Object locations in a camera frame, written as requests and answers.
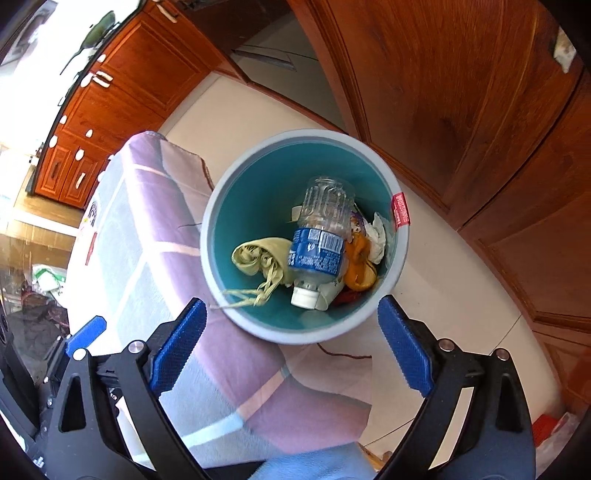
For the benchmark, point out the clear bottle with blue label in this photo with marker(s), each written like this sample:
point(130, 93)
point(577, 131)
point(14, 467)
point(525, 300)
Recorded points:
point(318, 249)

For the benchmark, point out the red plastic wrapper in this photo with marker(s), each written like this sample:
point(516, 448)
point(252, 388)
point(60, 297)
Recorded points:
point(348, 297)

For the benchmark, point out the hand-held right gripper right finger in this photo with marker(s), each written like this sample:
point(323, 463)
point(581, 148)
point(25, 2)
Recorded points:
point(406, 350)

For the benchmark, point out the dried corn husk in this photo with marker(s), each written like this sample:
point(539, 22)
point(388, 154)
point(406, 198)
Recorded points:
point(263, 258)

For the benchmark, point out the grey trash bin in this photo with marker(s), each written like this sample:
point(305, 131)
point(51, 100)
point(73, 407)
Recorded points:
point(258, 194)

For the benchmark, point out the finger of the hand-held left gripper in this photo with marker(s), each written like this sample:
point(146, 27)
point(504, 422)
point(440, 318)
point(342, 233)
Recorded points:
point(85, 336)

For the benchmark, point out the checked pink and grey tablecloth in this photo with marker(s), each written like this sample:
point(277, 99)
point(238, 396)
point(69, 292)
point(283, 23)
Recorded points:
point(152, 221)

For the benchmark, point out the tall wooden cabinet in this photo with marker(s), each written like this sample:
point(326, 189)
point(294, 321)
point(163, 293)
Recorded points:
point(461, 92)

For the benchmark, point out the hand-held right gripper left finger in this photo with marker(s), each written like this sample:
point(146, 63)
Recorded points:
point(178, 350)

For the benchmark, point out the orange peel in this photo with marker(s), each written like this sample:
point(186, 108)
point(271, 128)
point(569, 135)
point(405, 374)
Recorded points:
point(360, 267)

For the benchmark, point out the red and clear plastic bag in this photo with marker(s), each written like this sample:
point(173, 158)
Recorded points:
point(547, 427)

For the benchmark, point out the white tissue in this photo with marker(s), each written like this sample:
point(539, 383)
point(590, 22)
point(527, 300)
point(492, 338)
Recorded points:
point(378, 235)

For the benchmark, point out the light blue fleece garment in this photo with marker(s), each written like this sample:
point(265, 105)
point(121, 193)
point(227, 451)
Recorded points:
point(314, 466)

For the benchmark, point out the green and white plastic bag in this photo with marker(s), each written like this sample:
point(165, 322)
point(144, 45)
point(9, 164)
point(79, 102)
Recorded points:
point(48, 277)

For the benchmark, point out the purple wrapper with dog print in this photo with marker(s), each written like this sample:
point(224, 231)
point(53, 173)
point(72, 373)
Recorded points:
point(358, 224)

